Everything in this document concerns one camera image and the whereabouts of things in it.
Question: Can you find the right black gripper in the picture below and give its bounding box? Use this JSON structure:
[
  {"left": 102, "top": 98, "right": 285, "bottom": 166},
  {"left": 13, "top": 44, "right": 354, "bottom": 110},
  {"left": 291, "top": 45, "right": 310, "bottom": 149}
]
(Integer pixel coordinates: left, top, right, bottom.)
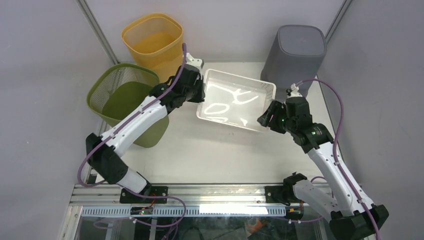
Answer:
[{"left": 256, "top": 100, "right": 296, "bottom": 134}]

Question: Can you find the white perforated plastic basket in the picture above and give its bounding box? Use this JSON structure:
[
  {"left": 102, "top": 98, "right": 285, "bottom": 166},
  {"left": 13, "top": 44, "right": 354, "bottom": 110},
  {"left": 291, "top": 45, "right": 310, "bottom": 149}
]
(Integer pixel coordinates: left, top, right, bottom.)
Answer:
[{"left": 196, "top": 68, "right": 277, "bottom": 132}]

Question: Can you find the grey mesh waste bin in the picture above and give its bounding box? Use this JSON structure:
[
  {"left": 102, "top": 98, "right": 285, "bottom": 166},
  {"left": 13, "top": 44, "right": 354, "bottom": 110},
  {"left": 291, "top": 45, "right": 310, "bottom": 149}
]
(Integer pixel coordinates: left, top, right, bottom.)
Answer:
[{"left": 260, "top": 24, "right": 327, "bottom": 102}]

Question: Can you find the green mesh waste bin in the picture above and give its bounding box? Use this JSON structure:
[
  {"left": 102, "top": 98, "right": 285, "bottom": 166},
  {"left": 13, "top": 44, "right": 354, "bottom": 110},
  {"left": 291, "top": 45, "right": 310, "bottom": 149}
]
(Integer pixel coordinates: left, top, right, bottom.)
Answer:
[{"left": 86, "top": 63, "right": 160, "bottom": 129}]

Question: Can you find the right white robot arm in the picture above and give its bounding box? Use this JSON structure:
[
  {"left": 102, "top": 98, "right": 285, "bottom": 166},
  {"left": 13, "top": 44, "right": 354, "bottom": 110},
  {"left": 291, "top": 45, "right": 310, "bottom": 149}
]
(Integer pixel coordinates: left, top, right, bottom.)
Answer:
[{"left": 257, "top": 96, "right": 389, "bottom": 240}]

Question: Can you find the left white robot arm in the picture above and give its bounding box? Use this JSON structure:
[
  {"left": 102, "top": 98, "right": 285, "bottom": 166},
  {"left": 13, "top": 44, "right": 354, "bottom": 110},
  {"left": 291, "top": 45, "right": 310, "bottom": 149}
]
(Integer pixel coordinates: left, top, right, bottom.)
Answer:
[{"left": 84, "top": 63, "right": 205, "bottom": 203}]

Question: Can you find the yellow mesh waste bin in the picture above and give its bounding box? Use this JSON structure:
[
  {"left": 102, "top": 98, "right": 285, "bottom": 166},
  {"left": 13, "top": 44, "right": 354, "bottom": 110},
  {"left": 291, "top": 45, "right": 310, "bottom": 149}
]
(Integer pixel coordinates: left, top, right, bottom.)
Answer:
[{"left": 121, "top": 13, "right": 184, "bottom": 83}]

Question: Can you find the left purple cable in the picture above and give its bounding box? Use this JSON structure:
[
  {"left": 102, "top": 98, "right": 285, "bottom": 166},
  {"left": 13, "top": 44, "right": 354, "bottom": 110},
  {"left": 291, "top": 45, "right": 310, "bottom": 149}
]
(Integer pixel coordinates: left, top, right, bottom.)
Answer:
[{"left": 77, "top": 43, "right": 188, "bottom": 229}]

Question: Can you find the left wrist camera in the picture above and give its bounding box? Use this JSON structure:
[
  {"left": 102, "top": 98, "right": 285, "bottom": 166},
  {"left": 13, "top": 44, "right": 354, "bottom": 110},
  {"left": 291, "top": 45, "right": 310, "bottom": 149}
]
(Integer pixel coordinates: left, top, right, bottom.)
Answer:
[{"left": 185, "top": 52, "right": 205, "bottom": 71}]

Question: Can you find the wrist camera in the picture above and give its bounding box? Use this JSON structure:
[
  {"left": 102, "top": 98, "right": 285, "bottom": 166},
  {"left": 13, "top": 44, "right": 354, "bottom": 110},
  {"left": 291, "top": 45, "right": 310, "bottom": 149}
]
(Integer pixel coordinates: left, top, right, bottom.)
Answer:
[
  {"left": 286, "top": 83, "right": 303, "bottom": 98},
  {"left": 185, "top": 52, "right": 205, "bottom": 71}
]

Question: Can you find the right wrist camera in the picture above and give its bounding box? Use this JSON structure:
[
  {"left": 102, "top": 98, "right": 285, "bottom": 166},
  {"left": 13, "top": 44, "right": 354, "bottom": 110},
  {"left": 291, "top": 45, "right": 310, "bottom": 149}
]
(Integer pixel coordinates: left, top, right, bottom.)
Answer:
[{"left": 286, "top": 83, "right": 303, "bottom": 98}]

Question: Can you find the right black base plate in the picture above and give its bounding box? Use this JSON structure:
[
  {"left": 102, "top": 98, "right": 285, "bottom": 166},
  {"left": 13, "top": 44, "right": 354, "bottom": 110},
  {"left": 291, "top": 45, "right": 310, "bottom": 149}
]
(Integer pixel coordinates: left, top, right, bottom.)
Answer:
[{"left": 264, "top": 185, "right": 301, "bottom": 206}]

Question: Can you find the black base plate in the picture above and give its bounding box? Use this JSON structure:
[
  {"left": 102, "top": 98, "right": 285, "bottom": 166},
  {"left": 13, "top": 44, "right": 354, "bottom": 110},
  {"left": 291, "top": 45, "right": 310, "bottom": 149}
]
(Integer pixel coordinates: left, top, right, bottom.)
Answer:
[
  {"left": 119, "top": 186, "right": 169, "bottom": 204},
  {"left": 264, "top": 185, "right": 301, "bottom": 206}
]

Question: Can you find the aluminium mounting rail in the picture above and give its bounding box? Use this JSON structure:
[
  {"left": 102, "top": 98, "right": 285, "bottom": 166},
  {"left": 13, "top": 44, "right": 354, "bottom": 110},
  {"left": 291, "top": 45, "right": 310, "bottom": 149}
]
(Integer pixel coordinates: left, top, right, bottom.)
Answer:
[{"left": 69, "top": 183, "right": 335, "bottom": 207}]

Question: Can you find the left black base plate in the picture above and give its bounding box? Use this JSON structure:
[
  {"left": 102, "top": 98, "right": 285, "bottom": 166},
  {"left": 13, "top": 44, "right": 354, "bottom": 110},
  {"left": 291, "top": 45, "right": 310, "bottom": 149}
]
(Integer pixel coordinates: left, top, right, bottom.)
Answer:
[{"left": 119, "top": 186, "right": 169, "bottom": 204}]

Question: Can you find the left aluminium corner post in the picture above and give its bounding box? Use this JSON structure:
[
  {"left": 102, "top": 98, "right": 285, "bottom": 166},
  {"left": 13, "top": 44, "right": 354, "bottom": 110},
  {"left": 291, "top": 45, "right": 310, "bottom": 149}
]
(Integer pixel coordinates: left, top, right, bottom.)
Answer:
[{"left": 76, "top": 0, "right": 119, "bottom": 65}]

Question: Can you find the aluminium corner post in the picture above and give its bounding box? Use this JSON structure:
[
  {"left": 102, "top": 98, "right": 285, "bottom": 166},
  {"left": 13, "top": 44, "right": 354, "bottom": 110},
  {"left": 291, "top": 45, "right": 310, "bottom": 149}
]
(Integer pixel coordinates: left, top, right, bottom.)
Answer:
[
  {"left": 325, "top": 0, "right": 353, "bottom": 44},
  {"left": 76, "top": 0, "right": 119, "bottom": 65}
]

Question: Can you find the right aluminium corner post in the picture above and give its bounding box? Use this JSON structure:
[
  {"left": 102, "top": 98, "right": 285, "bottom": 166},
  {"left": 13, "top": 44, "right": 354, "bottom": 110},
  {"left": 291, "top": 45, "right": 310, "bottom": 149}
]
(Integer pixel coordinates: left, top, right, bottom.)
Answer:
[{"left": 325, "top": 0, "right": 353, "bottom": 44}]

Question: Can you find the white slotted cable duct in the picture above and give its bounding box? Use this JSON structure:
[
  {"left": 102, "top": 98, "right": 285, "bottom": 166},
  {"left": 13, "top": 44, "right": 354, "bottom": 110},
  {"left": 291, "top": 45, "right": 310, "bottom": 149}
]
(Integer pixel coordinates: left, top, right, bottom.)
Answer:
[{"left": 81, "top": 204, "right": 286, "bottom": 218}]

